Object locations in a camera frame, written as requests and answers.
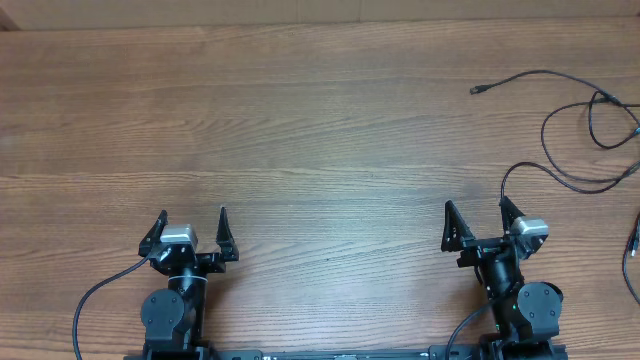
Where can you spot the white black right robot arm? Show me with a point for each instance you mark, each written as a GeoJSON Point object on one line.
{"type": "Point", "coordinates": [526, 314]}

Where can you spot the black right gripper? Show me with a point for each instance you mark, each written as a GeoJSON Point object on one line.
{"type": "Point", "coordinates": [457, 234]}

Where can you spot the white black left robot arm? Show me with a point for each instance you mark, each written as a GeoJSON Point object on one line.
{"type": "Point", "coordinates": [173, 316]}

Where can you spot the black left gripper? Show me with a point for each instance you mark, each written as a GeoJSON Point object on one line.
{"type": "Point", "coordinates": [216, 261]}

